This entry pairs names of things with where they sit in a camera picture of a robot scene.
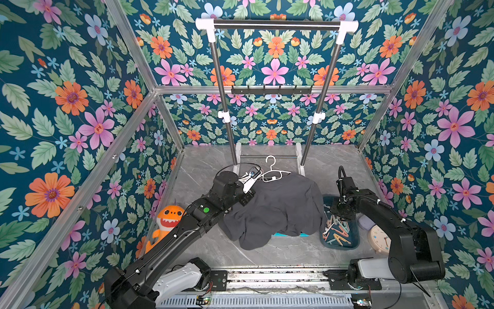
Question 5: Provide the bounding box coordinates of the white plastic hanger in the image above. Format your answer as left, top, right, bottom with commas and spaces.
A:
257, 155, 292, 183

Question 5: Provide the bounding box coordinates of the dark grey t-shirt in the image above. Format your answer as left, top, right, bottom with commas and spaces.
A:
218, 173, 326, 251

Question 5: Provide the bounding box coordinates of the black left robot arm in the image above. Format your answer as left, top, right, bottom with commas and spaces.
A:
104, 164, 262, 308

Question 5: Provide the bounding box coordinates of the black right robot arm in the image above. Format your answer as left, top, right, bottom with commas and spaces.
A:
330, 166, 445, 286

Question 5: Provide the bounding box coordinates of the dark teal clothespin tray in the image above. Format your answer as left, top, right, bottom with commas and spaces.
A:
320, 195, 360, 251

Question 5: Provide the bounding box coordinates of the beige round clock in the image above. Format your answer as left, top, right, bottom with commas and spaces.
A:
367, 225, 391, 255

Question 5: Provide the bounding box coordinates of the teal laundry basket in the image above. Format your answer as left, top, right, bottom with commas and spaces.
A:
271, 232, 309, 238

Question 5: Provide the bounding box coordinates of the orange shark plush toy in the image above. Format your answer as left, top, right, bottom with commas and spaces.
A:
136, 205, 185, 258

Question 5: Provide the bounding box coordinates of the white steel clothes rack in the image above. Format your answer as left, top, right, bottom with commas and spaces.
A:
195, 17, 360, 178

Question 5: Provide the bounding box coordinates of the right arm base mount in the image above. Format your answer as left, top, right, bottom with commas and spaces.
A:
323, 269, 382, 291

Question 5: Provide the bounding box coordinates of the black wall hook rail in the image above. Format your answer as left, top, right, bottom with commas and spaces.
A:
229, 85, 313, 95

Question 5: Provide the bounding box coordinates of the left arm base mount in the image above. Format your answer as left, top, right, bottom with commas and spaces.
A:
182, 270, 228, 293

